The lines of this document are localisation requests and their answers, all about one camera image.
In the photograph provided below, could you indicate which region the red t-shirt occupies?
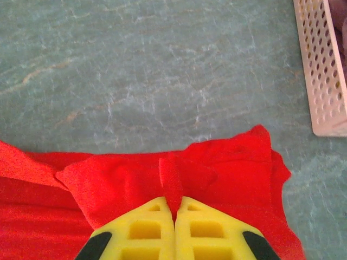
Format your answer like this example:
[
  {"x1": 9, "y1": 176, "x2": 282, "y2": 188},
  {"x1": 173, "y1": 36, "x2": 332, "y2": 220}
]
[{"x1": 0, "y1": 123, "x2": 307, "y2": 260}]

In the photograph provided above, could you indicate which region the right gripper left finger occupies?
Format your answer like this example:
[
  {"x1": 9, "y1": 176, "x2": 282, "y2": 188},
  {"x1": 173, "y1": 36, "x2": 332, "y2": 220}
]
[{"x1": 74, "y1": 197, "x2": 175, "y2": 260}]

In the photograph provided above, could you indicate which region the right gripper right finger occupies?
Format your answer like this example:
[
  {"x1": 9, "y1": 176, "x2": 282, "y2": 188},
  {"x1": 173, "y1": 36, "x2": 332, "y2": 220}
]
[{"x1": 174, "y1": 197, "x2": 279, "y2": 260}]

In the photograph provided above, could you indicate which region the pink perforated plastic basket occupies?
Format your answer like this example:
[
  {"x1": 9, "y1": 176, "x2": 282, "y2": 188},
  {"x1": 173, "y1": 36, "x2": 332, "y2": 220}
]
[{"x1": 292, "y1": 0, "x2": 347, "y2": 138}]

